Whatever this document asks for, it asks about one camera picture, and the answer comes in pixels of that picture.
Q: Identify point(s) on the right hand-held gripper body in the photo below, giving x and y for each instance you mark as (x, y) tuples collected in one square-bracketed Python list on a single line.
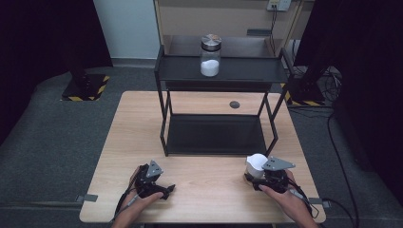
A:
[(276, 179)]

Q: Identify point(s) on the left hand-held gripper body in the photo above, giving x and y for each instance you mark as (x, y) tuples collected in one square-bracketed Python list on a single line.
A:
[(149, 180)]

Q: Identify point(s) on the amber jar with white lid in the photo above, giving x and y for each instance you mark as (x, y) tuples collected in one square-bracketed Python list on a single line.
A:
[(255, 165)]

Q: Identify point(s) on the black metal two-tier rack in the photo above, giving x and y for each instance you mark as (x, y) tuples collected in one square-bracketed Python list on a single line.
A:
[(215, 101)]

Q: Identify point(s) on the glass jar with metal lid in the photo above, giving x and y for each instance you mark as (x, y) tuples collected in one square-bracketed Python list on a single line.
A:
[(210, 56)]

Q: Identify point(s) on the person's right hand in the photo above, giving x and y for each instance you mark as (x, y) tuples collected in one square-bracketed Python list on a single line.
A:
[(286, 199)]

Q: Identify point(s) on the person's left hand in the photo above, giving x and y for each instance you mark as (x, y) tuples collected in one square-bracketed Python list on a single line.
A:
[(141, 204)]

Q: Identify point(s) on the grey round table grommet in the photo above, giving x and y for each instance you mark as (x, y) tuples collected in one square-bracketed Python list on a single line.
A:
[(234, 104)]

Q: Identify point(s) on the black stand base striped edge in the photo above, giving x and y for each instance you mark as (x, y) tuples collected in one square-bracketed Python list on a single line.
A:
[(85, 88), (305, 95)]

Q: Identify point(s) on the black curtain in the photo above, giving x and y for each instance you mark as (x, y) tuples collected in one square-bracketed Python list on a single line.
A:
[(370, 79), (41, 47)]

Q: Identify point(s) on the light wooden cabinet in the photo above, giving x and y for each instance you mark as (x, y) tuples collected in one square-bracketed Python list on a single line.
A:
[(240, 22)]

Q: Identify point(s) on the white wall power outlet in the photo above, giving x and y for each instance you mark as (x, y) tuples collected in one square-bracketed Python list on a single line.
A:
[(278, 4)]

